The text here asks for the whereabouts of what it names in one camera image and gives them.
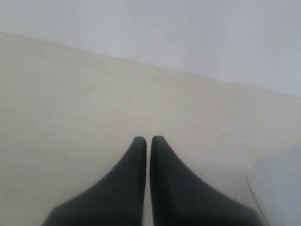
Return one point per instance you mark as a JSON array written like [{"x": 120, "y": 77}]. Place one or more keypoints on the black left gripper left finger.
[{"x": 116, "y": 200}]

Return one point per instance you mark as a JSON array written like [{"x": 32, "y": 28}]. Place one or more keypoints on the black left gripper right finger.
[{"x": 181, "y": 198}]

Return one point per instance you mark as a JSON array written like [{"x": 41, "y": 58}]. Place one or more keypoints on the white mannequin head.
[{"x": 275, "y": 181}]

